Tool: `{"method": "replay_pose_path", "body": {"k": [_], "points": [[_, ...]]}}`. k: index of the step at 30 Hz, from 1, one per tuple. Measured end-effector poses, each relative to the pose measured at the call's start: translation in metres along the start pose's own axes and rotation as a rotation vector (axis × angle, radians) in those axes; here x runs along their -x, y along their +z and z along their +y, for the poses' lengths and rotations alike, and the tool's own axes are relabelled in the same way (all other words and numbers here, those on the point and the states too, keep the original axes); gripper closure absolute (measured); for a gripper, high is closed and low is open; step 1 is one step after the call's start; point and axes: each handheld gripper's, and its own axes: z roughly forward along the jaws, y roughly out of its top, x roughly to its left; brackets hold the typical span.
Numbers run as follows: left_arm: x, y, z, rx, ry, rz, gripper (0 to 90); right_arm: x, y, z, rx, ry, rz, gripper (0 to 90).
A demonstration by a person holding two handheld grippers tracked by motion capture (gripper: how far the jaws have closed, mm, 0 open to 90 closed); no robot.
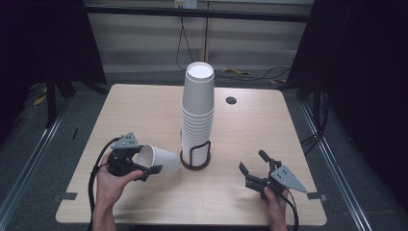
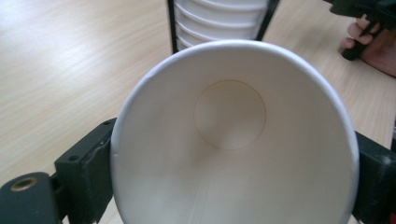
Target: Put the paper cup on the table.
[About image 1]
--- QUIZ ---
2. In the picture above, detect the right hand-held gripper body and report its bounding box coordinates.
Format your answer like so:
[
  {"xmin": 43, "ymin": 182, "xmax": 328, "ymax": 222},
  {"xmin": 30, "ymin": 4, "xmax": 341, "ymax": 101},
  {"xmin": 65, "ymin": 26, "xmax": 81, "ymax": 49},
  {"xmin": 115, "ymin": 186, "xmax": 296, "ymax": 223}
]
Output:
[{"xmin": 245, "ymin": 166, "xmax": 308, "ymax": 200}]

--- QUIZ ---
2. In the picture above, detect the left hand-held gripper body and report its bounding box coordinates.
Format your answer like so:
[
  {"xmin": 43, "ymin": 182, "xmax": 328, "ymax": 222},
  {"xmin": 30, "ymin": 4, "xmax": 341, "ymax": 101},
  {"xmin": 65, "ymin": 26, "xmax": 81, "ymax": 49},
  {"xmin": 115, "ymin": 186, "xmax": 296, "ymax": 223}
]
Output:
[{"xmin": 107, "ymin": 132, "xmax": 142, "ymax": 177}]

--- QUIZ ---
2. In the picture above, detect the white disposable paper cup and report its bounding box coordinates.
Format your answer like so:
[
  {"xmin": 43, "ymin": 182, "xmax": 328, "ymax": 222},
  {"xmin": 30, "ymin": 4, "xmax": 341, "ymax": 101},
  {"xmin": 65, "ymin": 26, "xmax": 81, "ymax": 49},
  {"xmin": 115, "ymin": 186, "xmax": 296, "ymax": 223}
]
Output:
[{"xmin": 133, "ymin": 144, "xmax": 182, "ymax": 175}]

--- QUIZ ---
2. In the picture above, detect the black wire cup holder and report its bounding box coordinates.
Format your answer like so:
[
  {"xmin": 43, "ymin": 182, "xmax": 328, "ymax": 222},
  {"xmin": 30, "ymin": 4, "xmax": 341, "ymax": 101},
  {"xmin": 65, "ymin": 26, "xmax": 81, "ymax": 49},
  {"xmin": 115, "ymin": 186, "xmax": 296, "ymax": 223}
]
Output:
[{"xmin": 179, "ymin": 129, "xmax": 213, "ymax": 171}]

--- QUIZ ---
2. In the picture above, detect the stack of white cups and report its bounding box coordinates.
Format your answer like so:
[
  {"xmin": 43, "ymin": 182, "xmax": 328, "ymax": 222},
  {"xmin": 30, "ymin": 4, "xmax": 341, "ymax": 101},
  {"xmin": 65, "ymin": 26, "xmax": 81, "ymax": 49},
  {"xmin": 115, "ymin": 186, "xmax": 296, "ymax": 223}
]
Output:
[{"xmin": 180, "ymin": 62, "xmax": 216, "ymax": 167}]

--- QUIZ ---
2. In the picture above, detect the person's right hand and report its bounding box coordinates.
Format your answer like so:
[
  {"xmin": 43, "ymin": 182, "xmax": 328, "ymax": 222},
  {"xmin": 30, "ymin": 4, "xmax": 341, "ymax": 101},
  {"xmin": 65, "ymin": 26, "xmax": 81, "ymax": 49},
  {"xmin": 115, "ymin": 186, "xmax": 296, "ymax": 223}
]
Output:
[{"xmin": 264, "ymin": 187, "xmax": 290, "ymax": 223}]

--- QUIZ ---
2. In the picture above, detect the person's left hand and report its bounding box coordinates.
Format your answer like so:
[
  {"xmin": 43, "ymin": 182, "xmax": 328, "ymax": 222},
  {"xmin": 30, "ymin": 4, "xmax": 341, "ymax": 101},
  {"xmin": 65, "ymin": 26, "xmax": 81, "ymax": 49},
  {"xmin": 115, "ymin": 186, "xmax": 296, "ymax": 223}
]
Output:
[{"xmin": 95, "ymin": 153, "xmax": 144, "ymax": 210}]

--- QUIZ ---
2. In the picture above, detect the grey tape piece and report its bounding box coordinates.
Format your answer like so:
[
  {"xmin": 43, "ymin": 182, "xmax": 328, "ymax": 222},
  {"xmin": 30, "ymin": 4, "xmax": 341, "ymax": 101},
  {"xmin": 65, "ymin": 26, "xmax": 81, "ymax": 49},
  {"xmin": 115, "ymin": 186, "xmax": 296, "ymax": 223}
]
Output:
[
  {"xmin": 50, "ymin": 192, "xmax": 79, "ymax": 203},
  {"xmin": 305, "ymin": 192, "xmax": 329, "ymax": 203}
]

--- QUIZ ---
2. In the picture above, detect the yellow tape strip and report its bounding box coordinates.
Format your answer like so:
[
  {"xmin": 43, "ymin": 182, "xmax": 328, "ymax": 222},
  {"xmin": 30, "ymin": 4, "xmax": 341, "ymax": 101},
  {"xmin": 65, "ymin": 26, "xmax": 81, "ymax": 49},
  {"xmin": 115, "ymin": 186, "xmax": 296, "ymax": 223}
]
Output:
[
  {"xmin": 222, "ymin": 66, "xmax": 251, "ymax": 77},
  {"xmin": 33, "ymin": 87, "xmax": 48, "ymax": 107}
]

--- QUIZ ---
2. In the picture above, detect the black stand leg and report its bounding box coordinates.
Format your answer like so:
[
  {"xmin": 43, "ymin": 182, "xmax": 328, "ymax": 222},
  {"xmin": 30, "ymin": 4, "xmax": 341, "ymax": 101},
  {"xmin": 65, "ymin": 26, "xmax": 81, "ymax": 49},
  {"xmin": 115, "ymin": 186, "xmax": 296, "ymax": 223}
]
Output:
[{"xmin": 43, "ymin": 68, "xmax": 60, "ymax": 129}]

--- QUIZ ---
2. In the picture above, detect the black curtain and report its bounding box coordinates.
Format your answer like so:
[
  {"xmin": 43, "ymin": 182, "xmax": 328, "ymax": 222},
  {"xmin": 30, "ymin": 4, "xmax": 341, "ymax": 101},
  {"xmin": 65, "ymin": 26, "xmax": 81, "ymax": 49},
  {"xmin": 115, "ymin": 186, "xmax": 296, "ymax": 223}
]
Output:
[
  {"xmin": 286, "ymin": 0, "xmax": 408, "ymax": 211},
  {"xmin": 0, "ymin": 0, "xmax": 108, "ymax": 145}
]

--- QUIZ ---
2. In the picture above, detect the black horizontal bar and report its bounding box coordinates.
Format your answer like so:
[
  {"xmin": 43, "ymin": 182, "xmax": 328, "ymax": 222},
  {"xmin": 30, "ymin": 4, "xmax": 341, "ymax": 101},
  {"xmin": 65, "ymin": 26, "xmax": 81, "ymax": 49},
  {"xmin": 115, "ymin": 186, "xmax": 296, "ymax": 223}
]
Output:
[{"xmin": 84, "ymin": 4, "xmax": 311, "ymax": 23}]

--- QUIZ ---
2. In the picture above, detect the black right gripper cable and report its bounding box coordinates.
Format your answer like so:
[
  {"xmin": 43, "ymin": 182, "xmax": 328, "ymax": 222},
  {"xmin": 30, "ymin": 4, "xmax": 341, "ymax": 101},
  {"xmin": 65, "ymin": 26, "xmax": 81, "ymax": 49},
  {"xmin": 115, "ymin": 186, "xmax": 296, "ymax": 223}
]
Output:
[{"xmin": 278, "ymin": 188, "xmax": 300, "ymax": 231}]

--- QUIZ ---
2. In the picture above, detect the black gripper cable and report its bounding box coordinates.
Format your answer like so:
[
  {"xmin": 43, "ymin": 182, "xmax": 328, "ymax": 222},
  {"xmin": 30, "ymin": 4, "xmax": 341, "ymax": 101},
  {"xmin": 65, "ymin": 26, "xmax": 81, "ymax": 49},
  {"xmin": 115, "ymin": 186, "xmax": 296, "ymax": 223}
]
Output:
[
  {"xmin": 88, "ymin": 137, "xmax": 121, "ymax": 231},
  {"xmin": 278, "ymin": 188, "xmax": 300, "ymax": 231}
]

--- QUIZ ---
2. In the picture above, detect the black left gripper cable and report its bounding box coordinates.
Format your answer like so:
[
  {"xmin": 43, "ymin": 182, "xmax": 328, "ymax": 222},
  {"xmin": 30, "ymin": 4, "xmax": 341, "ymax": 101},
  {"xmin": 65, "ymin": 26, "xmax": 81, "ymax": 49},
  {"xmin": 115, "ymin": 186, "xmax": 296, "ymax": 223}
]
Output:
[{"xmin": 88, "ymin": 137, "xmax": 121, "ymax": 231}]

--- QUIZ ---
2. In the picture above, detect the metal floor rail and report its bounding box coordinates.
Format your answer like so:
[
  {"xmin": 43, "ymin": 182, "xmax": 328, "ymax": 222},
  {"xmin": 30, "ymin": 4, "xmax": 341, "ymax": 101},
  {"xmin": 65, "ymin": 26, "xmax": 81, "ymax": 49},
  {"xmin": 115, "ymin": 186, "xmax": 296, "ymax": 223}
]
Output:
[
  {"xmin": 0, "ymin": 104, "xmax": 66, "ymax": 223},
  {"xmin": 298, "ymin": 101, "xmax": 373, "ymax": 231}
]

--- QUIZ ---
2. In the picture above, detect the black cable bundle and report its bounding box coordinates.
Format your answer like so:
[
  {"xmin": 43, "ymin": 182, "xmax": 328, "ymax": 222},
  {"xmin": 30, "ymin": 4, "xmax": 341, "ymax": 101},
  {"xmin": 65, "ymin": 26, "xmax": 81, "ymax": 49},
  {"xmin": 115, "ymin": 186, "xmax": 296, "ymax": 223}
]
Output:
[{"xmin": 300, "ymin": 91, "xmax": 332, "ymax": 156}]

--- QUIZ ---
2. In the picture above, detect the black floor cable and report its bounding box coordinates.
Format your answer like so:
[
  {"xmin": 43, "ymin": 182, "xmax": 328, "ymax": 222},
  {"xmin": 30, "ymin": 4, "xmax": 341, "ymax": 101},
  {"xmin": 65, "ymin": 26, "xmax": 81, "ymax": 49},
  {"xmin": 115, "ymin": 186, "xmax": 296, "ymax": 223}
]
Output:
[{"xmin": 214, "ymin": 65, "xmax": 293, "ymax": 82}]

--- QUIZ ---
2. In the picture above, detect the black hanging cable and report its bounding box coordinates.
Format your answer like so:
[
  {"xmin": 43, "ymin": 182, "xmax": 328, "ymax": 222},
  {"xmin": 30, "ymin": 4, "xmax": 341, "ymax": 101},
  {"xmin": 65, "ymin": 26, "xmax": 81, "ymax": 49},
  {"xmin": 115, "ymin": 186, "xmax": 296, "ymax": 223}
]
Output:
[{"xmin": 175, "ymin": 8, "xmax": 193, "ymax": 71}]

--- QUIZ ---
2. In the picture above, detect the white wall socket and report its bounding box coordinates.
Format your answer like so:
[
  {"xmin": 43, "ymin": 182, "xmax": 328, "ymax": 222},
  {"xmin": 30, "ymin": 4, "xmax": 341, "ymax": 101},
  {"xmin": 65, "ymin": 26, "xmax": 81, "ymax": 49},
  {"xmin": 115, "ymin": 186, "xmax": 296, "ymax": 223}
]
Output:
[{"xmin": 174, "ymin": 0, "xmax": 198, "ymax": 10}]

